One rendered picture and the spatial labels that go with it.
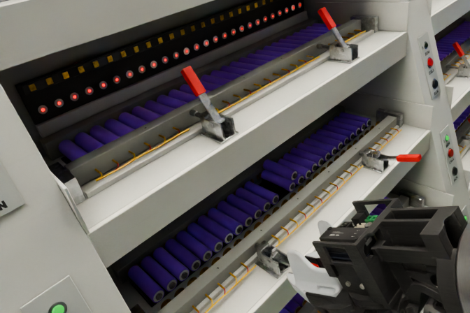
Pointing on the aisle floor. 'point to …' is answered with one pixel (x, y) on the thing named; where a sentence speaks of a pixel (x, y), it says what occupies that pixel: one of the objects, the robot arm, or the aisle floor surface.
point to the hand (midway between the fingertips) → (308, 272)
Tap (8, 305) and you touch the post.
